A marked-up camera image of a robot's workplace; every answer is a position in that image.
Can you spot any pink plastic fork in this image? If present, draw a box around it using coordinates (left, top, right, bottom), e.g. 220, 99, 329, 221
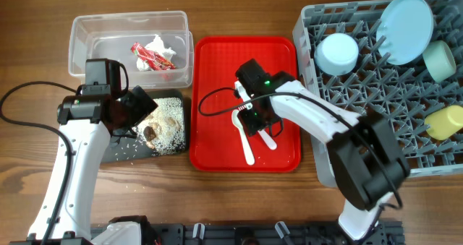
258, 130, 277, 150

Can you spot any white plastic spoon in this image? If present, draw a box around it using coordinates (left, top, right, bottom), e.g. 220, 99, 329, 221
231, 110, 255, 166

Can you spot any red snack wrapper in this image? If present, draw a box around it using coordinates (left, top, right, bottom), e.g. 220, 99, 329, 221
131, 43, 176, 70

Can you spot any white tissue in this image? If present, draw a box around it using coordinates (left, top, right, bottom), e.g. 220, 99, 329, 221
136, 35, 177, 72

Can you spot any light blue bowl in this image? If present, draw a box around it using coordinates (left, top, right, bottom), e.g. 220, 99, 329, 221
314, 33, 359, 76

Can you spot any light blue plate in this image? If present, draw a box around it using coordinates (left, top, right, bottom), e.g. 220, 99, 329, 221
376, 0, 434, 65

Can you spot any yellow plastic cup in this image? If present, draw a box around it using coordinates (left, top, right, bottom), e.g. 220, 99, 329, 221
425, 105, 463, 140

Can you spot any green bowl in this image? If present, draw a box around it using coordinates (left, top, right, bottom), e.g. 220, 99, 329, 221
422, 40, 456, 83

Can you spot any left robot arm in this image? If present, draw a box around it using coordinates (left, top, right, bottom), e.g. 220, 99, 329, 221
23, 59, 157, 244

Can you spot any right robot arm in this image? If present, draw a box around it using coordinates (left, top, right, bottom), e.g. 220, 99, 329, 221
235, 59, 410, 241

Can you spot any grey dishwasher rack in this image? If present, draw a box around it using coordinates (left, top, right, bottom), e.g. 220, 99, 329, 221
292, 0, 462, 177

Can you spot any food scraps and rice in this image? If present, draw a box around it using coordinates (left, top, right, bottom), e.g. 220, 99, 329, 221
108, 97, 186, 155

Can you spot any black plastic tray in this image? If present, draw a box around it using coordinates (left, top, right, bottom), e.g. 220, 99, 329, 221
101, 89, 187, 164

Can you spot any red serving tray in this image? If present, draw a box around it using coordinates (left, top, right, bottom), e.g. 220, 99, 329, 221
190, 36, 301, 173

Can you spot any clear plastic bin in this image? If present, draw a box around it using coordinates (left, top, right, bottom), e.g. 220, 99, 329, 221
68, 11, 194, 89

